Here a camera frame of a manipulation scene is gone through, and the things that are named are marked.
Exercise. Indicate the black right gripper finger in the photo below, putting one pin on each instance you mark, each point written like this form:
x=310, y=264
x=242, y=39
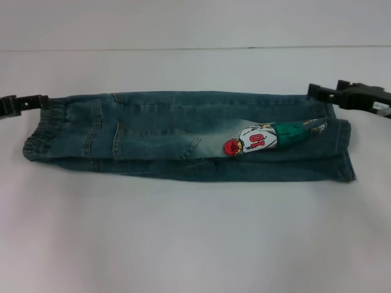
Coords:
x=344, y=85
x=322, y=93

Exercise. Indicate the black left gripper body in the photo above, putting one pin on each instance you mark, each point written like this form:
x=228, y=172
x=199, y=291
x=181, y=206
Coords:
x=10, y=107

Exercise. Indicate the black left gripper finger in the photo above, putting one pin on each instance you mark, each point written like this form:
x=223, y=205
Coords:
x=33, y=102

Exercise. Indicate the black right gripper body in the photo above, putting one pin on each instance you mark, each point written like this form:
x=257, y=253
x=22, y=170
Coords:
x=363, y=96

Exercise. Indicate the blue denim shorts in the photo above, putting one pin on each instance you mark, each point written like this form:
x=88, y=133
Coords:
x=189, y=146

